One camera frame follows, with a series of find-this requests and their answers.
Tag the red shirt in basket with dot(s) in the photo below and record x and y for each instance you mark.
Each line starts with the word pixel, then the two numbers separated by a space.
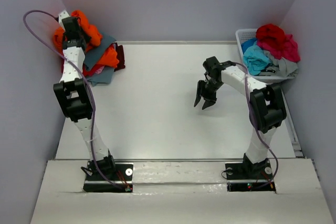
pixel 271 35

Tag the dark maroon folded shirt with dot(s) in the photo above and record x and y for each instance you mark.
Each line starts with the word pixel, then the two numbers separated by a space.
pixel 120 56

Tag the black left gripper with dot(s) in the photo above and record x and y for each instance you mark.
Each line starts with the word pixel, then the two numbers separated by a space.
pixel 86 38

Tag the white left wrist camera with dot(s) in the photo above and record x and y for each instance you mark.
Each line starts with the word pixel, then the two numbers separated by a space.
pixel 61 16

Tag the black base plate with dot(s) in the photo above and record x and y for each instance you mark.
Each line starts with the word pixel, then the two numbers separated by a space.
pixel 118 182
pixel 239 181

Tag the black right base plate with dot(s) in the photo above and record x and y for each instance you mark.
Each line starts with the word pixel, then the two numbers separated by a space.
pixel 239 181

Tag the orange folded shirt on pile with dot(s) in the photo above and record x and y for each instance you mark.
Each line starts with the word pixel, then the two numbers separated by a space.
pixel 58 38

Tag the grey shirt in basket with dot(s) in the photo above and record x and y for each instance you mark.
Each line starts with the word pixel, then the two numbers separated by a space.
pixel 279 67

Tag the grey-blue folded shirt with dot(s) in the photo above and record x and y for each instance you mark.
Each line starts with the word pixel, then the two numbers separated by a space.
pixel 106 76

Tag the teal shirt in basket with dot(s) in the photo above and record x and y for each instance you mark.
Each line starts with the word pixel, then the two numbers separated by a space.
pixel 253 57

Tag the orange t shirt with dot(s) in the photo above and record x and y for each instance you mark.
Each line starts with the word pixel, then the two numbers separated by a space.
pixel 89 29

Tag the pink folded shirt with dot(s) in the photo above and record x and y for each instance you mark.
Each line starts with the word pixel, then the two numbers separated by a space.
pixel 99 70

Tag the red folded shirt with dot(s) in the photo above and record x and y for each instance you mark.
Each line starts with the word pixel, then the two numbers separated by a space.
pixel 98 57

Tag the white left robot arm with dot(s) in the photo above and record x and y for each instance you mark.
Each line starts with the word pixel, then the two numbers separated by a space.
pixel 76 99

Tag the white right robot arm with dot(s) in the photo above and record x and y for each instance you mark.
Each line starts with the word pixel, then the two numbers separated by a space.
pixel 266 112

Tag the magenta shirt in basket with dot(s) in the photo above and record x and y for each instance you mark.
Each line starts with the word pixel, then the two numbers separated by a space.
pixel 289 50

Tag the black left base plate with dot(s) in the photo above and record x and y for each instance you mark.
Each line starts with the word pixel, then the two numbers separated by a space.
pixel 118 182

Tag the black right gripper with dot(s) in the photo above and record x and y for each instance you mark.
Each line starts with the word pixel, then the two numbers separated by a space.
pixel 210 99

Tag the white plastic laundry basket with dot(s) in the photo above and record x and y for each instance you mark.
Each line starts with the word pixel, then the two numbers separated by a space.
pixel 243 35

